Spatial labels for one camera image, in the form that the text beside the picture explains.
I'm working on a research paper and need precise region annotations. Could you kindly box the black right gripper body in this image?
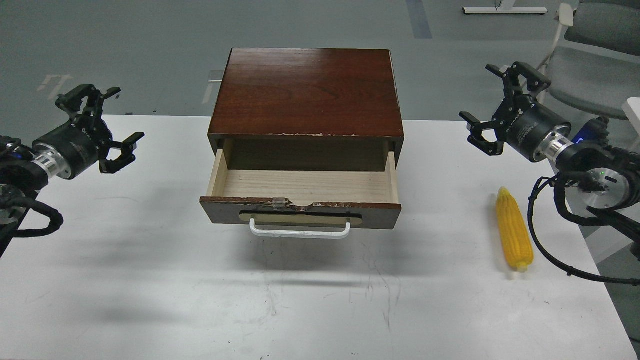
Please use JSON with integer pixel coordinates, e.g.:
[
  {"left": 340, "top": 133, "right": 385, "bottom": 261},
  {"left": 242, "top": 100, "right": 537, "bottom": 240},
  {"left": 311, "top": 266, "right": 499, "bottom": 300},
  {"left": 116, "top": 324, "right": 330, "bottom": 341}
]
[{"left": 492, "top": 99, "right": 572, "bottom": 163}]

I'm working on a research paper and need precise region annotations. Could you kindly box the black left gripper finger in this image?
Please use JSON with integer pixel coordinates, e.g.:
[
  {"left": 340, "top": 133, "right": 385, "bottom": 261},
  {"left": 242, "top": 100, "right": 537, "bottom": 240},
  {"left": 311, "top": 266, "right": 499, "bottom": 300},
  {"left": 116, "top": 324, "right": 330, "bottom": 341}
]
[
  {"left": 98, "top": 132, "right": 146, "bottom": 174},
  {"left": 55, "top": 84, "right": 122, "bottom": 126}
]

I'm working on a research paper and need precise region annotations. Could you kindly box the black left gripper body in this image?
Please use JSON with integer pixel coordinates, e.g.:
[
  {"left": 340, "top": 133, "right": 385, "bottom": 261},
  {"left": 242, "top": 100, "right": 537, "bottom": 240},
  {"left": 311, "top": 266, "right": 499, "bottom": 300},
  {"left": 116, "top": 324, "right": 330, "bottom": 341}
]
[{"left": 32, "top": 115, "right": 114, "bottom": 180}]

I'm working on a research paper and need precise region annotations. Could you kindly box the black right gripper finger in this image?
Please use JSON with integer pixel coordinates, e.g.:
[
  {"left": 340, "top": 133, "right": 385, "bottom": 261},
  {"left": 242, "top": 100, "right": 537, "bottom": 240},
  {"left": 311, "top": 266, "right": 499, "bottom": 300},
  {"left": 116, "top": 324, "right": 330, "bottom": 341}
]
[
  {"left": 485, "top": 61, "right": 552, "bottom": 106},
  {"left": 459, "top": 111, "right": 505, "bottom": 157}
]

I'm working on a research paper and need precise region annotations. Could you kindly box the yellow corn cob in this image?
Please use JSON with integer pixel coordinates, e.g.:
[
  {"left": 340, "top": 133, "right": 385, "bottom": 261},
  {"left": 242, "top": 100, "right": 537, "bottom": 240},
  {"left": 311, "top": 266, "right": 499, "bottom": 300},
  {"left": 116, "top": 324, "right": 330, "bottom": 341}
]
[{"left": 495, "top": 186, "right": 534, "bottom": 272}]

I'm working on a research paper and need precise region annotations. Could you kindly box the wooden drawer with white handle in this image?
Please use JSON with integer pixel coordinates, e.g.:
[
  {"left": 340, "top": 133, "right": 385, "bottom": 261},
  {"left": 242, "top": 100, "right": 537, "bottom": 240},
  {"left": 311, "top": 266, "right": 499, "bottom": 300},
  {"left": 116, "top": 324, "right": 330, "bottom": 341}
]
[{"left": 199, "top": 150, "right": 402, "bottom": 239}]

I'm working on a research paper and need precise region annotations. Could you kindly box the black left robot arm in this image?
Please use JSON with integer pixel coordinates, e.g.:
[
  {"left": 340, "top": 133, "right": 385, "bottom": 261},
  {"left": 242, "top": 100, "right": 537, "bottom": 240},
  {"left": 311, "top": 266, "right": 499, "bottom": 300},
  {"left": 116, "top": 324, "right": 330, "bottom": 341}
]
[{"left": 1, "top": 84, "right": 145, "bottom": 237}]

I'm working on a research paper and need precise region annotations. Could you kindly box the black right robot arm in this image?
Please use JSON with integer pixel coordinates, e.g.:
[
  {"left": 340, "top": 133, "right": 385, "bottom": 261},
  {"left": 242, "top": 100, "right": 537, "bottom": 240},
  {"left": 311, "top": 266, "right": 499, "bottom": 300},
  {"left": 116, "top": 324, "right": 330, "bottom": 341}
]
[{"left": 459, "top": 61, "right": 639, "bottom": 256}]

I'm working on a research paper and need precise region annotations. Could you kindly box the grey office chair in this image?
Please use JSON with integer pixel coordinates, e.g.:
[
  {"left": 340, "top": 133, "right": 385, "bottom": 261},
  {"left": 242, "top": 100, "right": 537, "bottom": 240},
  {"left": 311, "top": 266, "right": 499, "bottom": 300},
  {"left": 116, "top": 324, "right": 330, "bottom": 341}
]
[{"left": 538, "top": 0, "right": 640, "bottom": 120}]

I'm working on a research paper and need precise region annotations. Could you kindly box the white furniture corner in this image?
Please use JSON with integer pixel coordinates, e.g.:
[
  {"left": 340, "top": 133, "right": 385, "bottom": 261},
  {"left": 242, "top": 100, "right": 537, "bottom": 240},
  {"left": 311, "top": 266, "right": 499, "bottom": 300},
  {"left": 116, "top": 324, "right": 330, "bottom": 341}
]
[{"left": 621, "top": 96, "right": 640, "bottom": 135}]

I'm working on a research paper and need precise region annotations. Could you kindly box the dark wooden cabinet box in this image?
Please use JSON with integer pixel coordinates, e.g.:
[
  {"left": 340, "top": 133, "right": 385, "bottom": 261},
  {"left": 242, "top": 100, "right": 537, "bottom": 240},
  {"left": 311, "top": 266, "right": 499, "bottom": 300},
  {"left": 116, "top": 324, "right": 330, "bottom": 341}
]
[{"left": 207, "top": 47, "right": 405, "bottom": 161}]

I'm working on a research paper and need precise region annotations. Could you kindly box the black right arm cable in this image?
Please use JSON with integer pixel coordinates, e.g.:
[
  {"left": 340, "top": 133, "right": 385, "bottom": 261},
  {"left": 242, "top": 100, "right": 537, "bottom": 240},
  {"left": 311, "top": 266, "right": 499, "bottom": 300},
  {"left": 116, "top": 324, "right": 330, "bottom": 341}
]
[{"left": 527, "top": 173, "right": 640, "bottom": 287}]

